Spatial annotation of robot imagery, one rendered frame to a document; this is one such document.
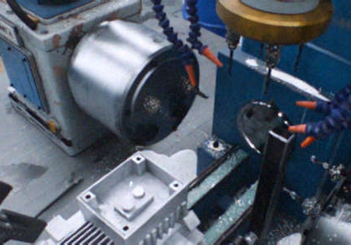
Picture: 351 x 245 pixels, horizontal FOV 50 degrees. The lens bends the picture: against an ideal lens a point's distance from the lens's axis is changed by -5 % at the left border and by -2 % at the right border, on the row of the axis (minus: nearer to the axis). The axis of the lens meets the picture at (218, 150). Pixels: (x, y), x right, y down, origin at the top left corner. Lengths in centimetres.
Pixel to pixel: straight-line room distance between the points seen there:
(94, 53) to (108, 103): 11
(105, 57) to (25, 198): 42
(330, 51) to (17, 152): 85
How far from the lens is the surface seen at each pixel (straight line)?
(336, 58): 82
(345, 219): 58
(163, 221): 55
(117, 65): 79
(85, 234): 56
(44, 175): 108
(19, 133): 122
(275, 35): 55
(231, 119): 89
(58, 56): 92
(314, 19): 57
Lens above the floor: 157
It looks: 46 degrees down
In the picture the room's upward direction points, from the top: 5 degrees clockwise
